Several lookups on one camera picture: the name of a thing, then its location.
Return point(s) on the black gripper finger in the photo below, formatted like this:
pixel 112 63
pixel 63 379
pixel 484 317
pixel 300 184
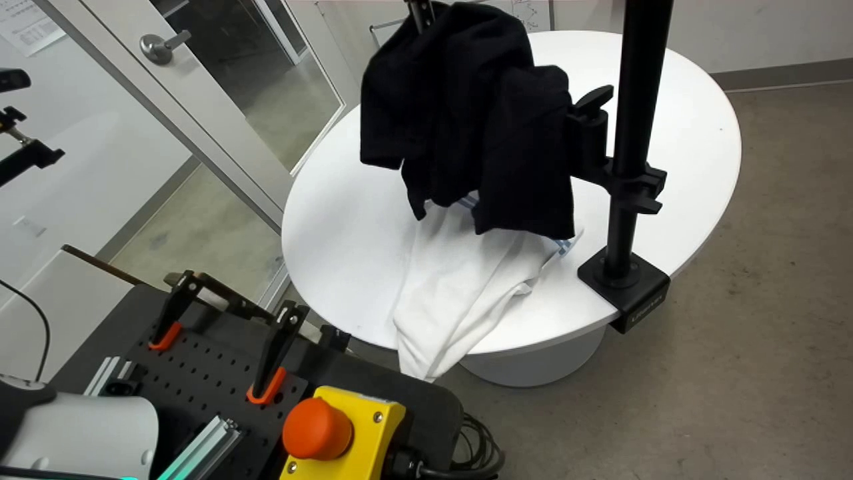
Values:
pixel 422 9

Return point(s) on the black t-shirt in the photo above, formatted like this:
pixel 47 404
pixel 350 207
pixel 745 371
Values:
pixel 458 107

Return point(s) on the grey robot arm base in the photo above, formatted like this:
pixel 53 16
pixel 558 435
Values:
pixel 60 435

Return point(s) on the white t-shirt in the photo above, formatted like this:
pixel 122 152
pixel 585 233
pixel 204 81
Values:
pixel 458 284

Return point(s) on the black clamp stand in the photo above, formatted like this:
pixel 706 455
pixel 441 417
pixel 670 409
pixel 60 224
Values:
pixel 628 281

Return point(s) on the white glass door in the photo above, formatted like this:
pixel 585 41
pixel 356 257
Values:
pixel 242 92

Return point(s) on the round white table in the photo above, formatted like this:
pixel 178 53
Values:
pixel 346 231

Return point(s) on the yellow emergency stop box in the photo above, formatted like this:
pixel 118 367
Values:
pixel 338 435

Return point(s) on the silver aluminium extrusion right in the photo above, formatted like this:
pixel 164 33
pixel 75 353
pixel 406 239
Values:
pixel 204 452

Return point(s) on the silver aluminium extrusion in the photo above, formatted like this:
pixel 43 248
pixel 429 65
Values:
pixel 109 376
pixel 204 452

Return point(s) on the silver aluminium extrusion left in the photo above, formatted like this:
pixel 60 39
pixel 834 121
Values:
pixel 109 376

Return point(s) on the silver door handle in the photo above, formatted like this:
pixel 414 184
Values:
pixel 160 48

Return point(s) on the left orange-handled clamp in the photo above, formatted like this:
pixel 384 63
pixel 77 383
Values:
pixel 185 288

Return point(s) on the orange-handled clamp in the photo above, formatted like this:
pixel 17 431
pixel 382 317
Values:
pixel 269 371
pixel 185 288

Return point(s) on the right orange-handled clamp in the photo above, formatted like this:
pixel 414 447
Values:
pixel 269 371

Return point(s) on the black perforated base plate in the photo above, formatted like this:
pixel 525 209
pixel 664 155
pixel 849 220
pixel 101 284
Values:
pixel 214 364

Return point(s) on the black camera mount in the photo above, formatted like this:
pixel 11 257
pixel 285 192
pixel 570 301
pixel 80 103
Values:
pixel 31 152

